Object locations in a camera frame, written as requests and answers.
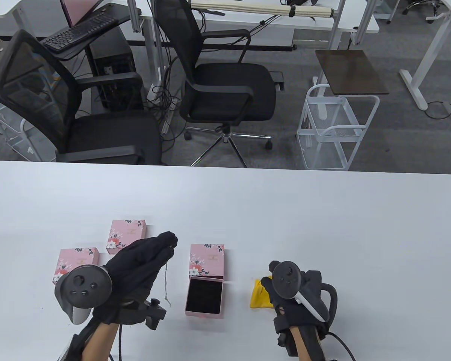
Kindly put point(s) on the person's left hand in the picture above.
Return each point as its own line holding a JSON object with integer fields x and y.
{"x": 139, "y": 263}

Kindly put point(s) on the person's right hand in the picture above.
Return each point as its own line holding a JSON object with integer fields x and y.
{"x": 289, "y": 314}

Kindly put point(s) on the yellow cloth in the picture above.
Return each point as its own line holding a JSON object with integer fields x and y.
{"x": 259, "y": 297}

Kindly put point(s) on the grey handheld controller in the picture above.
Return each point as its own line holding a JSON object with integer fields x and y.
{"x": 84, "y": 285}
{"x": 285, "y": 278}

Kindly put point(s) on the pink box tray black lining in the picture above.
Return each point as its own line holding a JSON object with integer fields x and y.
{"x": 205, "y": 297}

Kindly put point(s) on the person's right forearm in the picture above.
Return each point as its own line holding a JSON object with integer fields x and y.
{"x": 298, "y": 344}

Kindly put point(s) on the person's left forearm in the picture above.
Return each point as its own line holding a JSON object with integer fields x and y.
{"x": 99, "y": 342}

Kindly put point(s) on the pink floral jewelry box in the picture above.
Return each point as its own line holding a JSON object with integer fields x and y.
{"x": 77, "y": 259}
{"x": 126, "y": 237}

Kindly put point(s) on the black mesh office chair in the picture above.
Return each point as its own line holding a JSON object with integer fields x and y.
{"x": 109, "y": 139}

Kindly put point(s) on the black office chair chrome base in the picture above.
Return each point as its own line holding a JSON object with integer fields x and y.
{"x": 225, "y": 86}

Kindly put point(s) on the black computer tower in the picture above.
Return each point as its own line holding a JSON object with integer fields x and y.
{"x": 112, "y": 67}

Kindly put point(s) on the black keyboard tray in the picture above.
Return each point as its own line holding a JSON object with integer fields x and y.
{"x": 97, "y": 38}

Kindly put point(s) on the black keyboard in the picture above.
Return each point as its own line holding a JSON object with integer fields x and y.
{"x": 75, "y": 34}

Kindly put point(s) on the dark wooden board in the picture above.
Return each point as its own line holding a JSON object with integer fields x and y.
{"x": 351, "y": 71}

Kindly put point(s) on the white desk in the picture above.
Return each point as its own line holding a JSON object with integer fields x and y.
{"x": 34, "y": 15}
{"x": 436, "y": 41}
{"x": 315, "y": 22}

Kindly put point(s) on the distant chair base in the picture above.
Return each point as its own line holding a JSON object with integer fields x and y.
{"x": 421, "y": 4}

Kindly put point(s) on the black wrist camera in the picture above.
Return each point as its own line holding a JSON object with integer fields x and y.
{"x": 287, "y": 344}
{"x": 156, "y": 314}

